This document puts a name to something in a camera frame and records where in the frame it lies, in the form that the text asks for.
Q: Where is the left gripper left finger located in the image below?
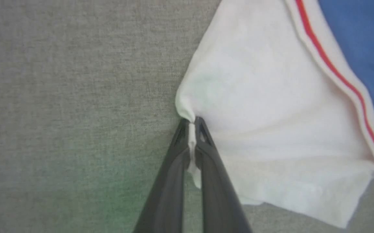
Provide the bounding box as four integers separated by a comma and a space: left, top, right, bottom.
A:
133, 118, 191, 233

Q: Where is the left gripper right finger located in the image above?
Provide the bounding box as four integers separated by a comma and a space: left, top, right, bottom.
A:
194, 116, 253, 233

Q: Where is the blue and white shirt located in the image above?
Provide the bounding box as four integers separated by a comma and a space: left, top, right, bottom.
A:
175, 0, 374, 229

